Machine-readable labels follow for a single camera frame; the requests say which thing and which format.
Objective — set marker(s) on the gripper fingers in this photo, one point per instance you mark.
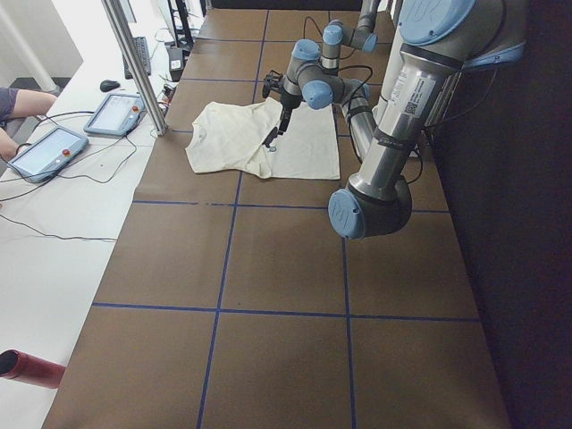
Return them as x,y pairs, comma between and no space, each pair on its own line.
283,124

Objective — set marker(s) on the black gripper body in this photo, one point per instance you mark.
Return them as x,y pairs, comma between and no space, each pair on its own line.
284,117

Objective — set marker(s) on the white long-sleeve t-shirt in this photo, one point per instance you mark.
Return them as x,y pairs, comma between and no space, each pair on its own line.
245,138

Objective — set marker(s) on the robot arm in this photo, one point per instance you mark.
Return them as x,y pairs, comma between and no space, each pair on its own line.
433,41
361,37

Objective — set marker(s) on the person forearm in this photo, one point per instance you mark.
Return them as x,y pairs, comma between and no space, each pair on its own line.
22,103

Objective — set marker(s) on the white mounting column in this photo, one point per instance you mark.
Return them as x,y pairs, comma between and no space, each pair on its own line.
391,74

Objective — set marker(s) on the black power adapter box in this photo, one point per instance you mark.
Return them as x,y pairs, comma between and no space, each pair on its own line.
176,62

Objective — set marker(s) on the black keyboard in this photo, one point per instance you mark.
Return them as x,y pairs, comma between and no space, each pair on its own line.
141,48

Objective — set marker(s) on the far teach pendant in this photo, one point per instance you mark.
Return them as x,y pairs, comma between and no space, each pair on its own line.
116,116

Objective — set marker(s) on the teach pendant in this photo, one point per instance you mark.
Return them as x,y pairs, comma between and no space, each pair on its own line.
49,155
116,116

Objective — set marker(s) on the black computer mouse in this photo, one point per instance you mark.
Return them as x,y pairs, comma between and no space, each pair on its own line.
109,85

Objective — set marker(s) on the near teach pendant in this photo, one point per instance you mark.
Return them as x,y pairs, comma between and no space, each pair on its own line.
49,155

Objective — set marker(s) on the red cylinder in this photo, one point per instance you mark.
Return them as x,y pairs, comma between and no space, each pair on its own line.
25,368

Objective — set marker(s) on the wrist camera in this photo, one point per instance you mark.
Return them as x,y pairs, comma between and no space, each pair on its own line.
272,83

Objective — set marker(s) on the aluminium frame post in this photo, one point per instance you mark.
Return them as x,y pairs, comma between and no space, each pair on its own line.
124,37

